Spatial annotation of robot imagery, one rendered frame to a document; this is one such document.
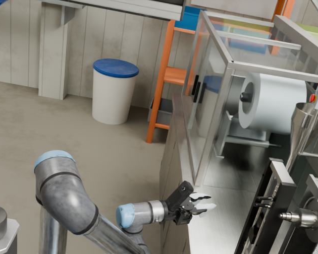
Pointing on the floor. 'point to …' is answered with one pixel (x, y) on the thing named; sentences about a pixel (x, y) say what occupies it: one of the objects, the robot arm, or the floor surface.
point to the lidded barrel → (113, 90)
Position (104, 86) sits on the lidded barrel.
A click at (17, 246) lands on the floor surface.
